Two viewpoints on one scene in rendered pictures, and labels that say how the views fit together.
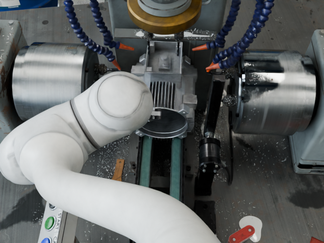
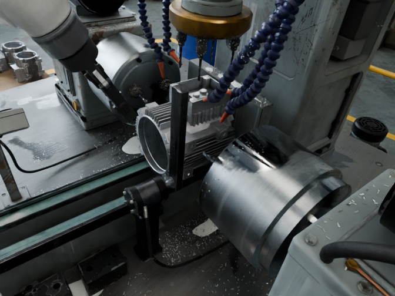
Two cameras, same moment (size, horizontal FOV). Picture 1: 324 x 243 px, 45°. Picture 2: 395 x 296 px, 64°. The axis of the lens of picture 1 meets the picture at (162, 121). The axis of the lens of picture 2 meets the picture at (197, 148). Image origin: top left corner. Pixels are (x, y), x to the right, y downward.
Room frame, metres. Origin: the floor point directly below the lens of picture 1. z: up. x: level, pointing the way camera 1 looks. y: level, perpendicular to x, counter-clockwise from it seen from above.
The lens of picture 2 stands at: (0.28, -0.53, 1.53)
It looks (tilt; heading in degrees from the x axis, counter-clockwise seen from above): 39 degrees down; 47
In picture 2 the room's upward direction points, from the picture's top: 6 degrees clockwise
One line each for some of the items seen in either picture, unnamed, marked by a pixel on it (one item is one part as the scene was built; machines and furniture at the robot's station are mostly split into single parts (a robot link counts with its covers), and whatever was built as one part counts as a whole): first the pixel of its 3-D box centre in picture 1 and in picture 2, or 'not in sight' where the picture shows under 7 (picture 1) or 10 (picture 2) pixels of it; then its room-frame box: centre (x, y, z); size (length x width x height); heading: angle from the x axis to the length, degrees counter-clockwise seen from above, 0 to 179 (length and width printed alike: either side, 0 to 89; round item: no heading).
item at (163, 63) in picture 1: (164, 65); (199, 100); (0.76, -0.01, 1.11); 0.12 x 0.11 x 0.07; 177
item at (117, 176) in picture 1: (114, 187); not in sight; (0.51, 0.15, 0.80); 0.21 x 0.05 x 0.01; 173
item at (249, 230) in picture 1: (241, 236); not in sight; (0.36, -0.23, 0.81); 0.09 x 0.03 x 0.02; 119
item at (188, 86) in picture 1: (163, 96); (184, 134); (0.72, 0.00, 1.02); 0.20 x 0.19 x 0.19; 177
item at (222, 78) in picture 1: (213, 109); (177, 143); (0.59, -0.13, 1.12); 0.04 x 0.03 x 0.26; 178
